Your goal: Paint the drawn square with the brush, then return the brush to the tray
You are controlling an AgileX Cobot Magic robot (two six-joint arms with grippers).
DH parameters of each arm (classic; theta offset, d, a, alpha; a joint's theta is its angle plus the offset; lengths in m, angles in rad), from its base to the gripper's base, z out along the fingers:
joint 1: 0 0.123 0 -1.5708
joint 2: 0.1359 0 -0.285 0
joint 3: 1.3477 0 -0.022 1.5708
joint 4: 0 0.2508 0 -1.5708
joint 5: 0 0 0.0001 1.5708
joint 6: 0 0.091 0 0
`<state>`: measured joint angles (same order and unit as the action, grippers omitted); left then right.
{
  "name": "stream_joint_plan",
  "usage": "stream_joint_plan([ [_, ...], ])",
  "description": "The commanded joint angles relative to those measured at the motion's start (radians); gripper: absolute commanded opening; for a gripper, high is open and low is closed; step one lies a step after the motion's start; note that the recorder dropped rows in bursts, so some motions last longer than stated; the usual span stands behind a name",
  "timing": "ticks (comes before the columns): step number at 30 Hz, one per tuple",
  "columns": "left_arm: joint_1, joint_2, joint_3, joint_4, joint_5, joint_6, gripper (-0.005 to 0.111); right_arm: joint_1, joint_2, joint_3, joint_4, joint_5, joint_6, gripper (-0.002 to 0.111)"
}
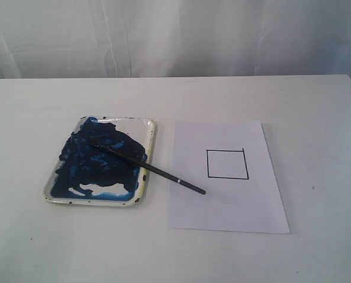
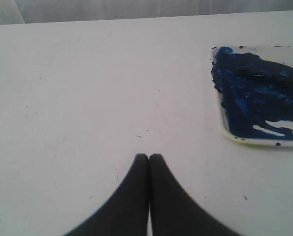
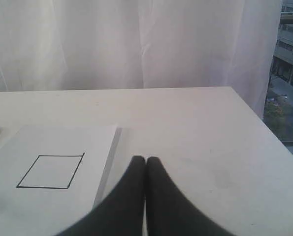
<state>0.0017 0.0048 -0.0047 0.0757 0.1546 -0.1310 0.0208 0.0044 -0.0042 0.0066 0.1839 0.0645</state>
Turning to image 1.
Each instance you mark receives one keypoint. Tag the black paintbrush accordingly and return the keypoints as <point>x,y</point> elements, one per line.
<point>151,168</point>

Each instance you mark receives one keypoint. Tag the white paper with black square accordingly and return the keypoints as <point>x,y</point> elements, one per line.
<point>231,162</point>

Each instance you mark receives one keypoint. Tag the white tray with blue paint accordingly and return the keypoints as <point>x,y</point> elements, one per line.
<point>87,175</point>

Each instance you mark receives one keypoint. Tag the white backdrop curtain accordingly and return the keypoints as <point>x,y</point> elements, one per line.
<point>84,39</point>

